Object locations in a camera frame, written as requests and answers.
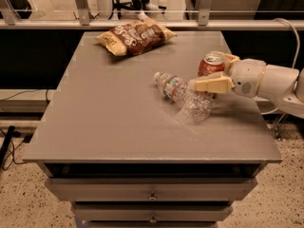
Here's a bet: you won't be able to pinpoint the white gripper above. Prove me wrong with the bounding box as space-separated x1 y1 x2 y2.
188 51 266 98

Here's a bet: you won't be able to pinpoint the grey drawer cabinet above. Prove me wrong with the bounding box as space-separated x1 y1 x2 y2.
24 31 281 228

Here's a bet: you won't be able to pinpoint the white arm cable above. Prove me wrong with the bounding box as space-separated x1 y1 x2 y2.
260 17 301 116

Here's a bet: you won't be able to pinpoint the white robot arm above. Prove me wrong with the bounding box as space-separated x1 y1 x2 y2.
188 51 304 118

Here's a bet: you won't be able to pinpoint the black floor cables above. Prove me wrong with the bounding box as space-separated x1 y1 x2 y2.
0 125 32 172

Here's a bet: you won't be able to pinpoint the metal railing with posts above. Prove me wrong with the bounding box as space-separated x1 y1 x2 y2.
0 0 304 31

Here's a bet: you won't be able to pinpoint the lower drawer with knob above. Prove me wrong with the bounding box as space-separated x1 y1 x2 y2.
72 202 233 222

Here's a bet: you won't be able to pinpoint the clear plastic water bottle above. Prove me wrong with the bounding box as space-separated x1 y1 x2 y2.
154 72 215 123

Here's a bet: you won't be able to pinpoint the brown chip bag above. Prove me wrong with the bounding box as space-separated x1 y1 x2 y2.
96 18 176 56

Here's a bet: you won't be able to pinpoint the top drawer with knob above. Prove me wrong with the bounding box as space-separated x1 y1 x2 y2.
45 178 257 202

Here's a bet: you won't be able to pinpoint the drawer with knob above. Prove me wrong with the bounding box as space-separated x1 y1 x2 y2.
72 202 233 222
45 178 257 202

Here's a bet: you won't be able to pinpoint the red coke can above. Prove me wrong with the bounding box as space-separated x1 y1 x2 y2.
198 53 225 77

